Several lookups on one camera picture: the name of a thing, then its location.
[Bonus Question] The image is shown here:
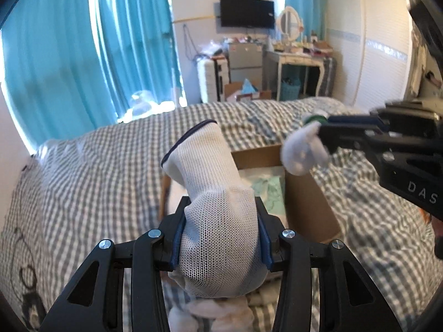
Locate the white drawer cabinet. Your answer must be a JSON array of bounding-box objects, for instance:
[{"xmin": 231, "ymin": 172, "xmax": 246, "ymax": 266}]
[{"xmin": 197, "ymin": 59, "xmax": 221, "ymax": 104}]

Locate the grey metal cabinet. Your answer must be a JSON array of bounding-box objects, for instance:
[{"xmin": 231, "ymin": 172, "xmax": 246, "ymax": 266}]
[{"xmin": 227, "ymin": 42, "xmax": 266, "ymax": 84}]

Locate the cardboard box with teal cloth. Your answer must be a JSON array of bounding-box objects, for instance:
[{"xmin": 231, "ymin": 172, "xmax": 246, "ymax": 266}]
[{"xmin": 224, "ymin": 79, "xmax": 272, "ymax": 103}]

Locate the pile of white soft cloths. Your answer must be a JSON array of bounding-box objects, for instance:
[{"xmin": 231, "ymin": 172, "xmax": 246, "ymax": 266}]
[{"xmin": 168, "ymin": 295, "xmax": 256, "ymax": 332}]

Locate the black wall television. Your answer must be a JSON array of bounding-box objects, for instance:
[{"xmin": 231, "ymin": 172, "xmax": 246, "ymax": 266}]
[{"xmin": 219, "ymin": 0, "xmax": 276, "ymax": 29}]

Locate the small white sock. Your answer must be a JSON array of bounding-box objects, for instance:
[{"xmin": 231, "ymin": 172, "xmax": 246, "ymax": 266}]
[{"xmin": 280, "ymin": 111, "xmax": 330, "ymax": 176}]

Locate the oval vanity mirror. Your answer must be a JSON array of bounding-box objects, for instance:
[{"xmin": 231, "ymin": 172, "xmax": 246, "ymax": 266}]
[{"xmin": 276, "ymin": 6, "xmax": 302, "ymax": 43}]

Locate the teal woven basket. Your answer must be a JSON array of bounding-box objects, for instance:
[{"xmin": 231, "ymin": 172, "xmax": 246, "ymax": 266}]
[{"xmin": 280, "ymin": 82, "xmax": 302, "ymax": 101}]

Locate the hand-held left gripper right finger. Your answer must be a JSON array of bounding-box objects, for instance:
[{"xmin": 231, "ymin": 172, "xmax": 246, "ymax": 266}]
[{"xmin": 254, "ymin": 197, "xmax": 403, "ymax": 332}]

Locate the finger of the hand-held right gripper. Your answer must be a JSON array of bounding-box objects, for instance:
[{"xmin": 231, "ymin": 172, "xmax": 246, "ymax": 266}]
[
  {"xmin": 319, "ymin": 125, "xmax": 372, "ymax": 154},
  {"xmin": 326, "ymin": 114, "xmax": 390, "ymax": 131}
]

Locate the grey checked bed blanket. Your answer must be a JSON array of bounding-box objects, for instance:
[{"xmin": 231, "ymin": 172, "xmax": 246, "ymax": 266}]
[{"xmin": 0, "ymin": 97, "xmax": 443, "ymax": 332}]

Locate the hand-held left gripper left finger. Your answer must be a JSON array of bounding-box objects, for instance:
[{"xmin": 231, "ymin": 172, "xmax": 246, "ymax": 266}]
[{"xmin": 40, "ymin": 195, "xmax": 192, "ymax": 332}]

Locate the white wardrobe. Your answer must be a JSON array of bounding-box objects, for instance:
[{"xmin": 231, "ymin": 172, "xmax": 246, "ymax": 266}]
[{"xmin": 324, "ymin": 0, "xmax": 417, "ymax": 110}]

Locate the mint green cloth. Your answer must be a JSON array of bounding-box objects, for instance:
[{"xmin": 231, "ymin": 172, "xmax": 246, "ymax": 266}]
[{"xmin": 241, "ymin": 167, "xmax": 289, "ymax": 226}]

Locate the teal window curtain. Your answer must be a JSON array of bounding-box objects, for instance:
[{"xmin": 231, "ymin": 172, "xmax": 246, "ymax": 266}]
[
  {"xmin": 2, "ymin": 0, "xmax": 183, "ymax": 146},
  {"xmin": 284, "ymin": 0, "xmax": 328, "ymax": 44}
]

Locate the white dressing table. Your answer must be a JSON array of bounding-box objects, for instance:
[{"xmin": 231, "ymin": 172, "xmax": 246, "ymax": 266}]
[{"xmin": 264, "ymin": 48, "xmax": 328, "ymax": 102}]

